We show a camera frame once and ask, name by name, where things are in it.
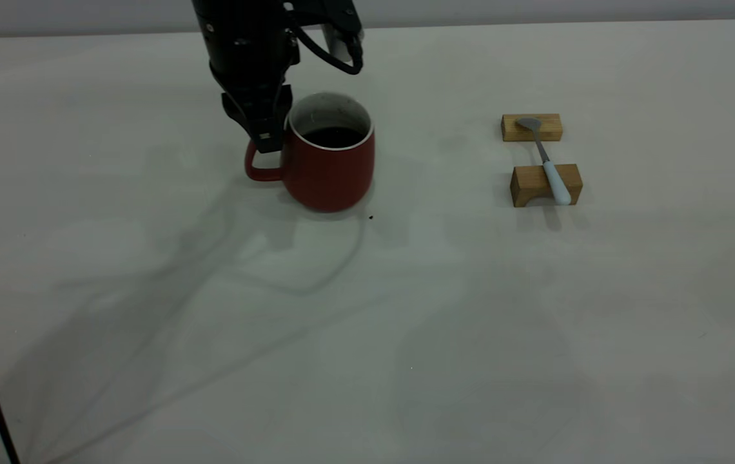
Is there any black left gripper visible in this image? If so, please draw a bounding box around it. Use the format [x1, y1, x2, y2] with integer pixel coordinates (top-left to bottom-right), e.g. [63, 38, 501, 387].
[203, 26, 299, 154]

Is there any red ceramic mug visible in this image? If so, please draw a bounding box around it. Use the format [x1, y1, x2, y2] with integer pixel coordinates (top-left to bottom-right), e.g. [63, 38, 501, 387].
[244, 92, 376, 214]

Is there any metal spoon with pale handle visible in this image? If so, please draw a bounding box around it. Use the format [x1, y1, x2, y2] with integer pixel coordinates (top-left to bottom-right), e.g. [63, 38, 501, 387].
[516, 117, 573, 206]

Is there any arched wooden block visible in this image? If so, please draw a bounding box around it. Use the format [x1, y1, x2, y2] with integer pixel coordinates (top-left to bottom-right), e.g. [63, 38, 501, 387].
[511, 164, 583, 208]

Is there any flat wooden block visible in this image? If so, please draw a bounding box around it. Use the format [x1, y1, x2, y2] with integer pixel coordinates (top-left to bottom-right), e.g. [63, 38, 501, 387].
[502, 114, 564, 142]

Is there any black left wrist camera cable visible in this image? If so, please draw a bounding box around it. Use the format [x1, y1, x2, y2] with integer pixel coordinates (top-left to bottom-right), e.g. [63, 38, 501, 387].
[290, 23, 364, 76]

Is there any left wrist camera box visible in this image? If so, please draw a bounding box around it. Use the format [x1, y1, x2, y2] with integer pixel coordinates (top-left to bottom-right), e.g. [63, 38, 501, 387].
[287, 0, 363, 62]

